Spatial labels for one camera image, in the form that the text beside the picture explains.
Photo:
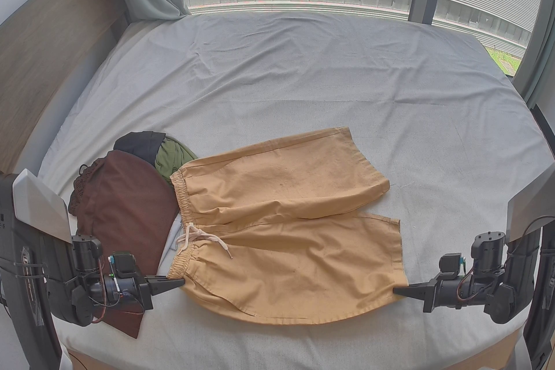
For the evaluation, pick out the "green garment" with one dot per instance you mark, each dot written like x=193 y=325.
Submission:
x=171 y=162

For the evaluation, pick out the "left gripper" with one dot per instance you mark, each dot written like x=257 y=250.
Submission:
x=128 y=290

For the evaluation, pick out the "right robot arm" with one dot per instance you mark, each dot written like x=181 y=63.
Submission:
x=531 y=208

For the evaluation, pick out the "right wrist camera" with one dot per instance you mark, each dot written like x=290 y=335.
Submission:
x=451 y=263

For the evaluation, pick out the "bed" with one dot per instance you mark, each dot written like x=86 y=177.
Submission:
x=303 y=77

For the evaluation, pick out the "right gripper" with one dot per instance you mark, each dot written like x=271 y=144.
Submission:
x=446 y=293

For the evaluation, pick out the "black garment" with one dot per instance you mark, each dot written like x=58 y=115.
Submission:
x=136 y=145

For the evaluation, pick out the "tan shorts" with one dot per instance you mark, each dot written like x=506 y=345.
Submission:
x=282 y=208

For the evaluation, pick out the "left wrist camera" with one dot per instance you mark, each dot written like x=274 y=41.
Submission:
x=123 y=264

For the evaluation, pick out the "white garment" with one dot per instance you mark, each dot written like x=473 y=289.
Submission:
x=173 y=238

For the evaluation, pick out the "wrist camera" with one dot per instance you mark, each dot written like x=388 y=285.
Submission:
x=451 y=263
x=123 y=264

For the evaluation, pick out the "brown garment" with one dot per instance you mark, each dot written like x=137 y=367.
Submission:
x=125 y=203

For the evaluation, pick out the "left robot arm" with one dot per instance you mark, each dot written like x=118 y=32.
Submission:
x=39 y=203

